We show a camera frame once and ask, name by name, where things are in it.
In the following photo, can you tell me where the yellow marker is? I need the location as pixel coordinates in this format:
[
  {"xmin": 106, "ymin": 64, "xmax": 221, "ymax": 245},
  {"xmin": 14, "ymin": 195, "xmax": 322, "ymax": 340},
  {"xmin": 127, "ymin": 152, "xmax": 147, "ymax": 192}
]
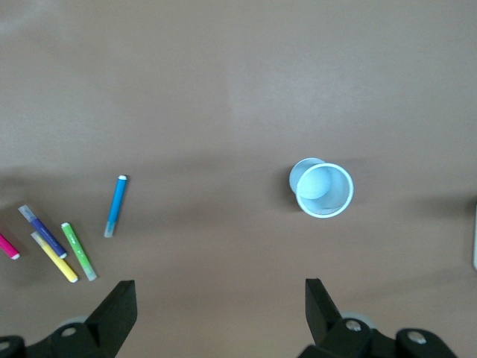
[{"xmin": 30, "ymin": 230, "xmax": 79, "ymax": 284}]

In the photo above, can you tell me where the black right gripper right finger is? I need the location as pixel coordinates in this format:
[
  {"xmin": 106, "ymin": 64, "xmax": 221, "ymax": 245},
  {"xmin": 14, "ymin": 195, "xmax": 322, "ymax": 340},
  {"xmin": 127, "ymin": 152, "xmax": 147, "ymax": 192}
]
[{"xmin": 297, "ymin": 277, "xmax": 397, "ymax": 358}]

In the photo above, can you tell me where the light blue mesh cup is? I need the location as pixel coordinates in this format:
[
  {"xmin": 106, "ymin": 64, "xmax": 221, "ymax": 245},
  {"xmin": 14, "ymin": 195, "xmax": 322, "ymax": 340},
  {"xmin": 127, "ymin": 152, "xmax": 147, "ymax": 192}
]
[{"xmin": 288, "ymin": 157, "xmax": 355, "ymax": 220}]

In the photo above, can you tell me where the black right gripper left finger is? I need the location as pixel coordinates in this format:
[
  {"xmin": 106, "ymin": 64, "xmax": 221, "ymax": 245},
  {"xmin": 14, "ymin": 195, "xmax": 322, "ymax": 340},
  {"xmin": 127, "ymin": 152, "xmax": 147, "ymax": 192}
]
[{"xmin": 25, "ymin": 280, "xmax": 139, "ymax": 358}]

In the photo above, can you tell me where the blue marker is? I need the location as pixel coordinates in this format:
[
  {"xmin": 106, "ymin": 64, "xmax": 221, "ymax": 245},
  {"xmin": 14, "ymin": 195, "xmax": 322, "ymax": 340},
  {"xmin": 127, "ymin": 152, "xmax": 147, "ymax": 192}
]
[{"xmin": 103, "ymin": 174, "xmax": 130, "ymax": 239}]

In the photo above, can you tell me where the green marker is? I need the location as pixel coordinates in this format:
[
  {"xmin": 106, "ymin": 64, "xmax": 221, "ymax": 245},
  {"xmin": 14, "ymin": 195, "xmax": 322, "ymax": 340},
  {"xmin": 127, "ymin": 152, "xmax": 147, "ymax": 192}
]
[{"xmin": 60, "ymin": 222, "xmax": 98, "ymax": 282}]

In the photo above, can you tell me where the purple marker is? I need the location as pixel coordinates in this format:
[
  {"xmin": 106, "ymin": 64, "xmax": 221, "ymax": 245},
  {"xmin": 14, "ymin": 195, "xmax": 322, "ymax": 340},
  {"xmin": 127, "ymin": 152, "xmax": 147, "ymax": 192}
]
[{"xmin": 17, "ymin": 204, "xmax": 69, "ymax": 260}]

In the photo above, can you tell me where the pink marker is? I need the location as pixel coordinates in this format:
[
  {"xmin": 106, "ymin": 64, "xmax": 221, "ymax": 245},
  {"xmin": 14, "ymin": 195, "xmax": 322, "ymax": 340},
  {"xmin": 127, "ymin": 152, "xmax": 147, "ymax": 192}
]
[{"xmin": 0, "ymin": 233, "xmax": 22, "ymax": 261}]

